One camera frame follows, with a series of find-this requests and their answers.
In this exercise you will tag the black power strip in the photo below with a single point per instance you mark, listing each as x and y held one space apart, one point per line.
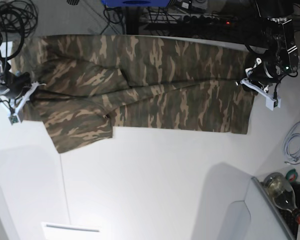
209 19

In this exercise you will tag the camouflage t-shirt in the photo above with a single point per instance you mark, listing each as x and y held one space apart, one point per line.
90 84

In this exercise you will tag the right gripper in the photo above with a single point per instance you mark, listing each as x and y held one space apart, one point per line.
15 86

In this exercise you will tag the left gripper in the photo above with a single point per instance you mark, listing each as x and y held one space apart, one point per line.
262 74

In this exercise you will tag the blue box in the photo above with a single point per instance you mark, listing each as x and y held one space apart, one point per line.
138 3

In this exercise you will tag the clear glass bottle red cap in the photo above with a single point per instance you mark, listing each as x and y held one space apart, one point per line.
282 194

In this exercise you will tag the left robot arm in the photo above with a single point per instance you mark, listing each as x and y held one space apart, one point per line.
281 57

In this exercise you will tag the green tape roll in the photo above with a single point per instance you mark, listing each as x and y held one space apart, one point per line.
292 175

